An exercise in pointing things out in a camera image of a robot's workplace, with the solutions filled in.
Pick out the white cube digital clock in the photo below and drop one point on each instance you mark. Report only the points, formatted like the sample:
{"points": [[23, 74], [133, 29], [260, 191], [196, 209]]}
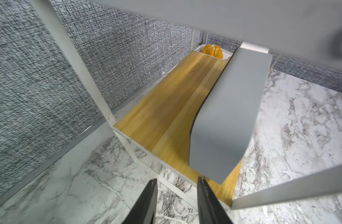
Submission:
{"points": [[254, 47]]}

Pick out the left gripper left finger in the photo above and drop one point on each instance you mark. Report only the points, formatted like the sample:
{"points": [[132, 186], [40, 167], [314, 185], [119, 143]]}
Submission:
{"points": [[145, 209]]}

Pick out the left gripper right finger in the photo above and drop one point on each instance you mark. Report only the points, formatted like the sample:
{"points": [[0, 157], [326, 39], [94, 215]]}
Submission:
{"points": [[209, 208]]}

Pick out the yellow wooden two-tier shelf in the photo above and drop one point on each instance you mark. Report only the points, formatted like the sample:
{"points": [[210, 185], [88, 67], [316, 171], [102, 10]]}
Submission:
{"points": [[163, 120]]}

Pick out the grey rectangular digital clock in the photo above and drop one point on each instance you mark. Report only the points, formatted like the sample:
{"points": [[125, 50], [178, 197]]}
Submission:
{"points": [[224, 124]]}

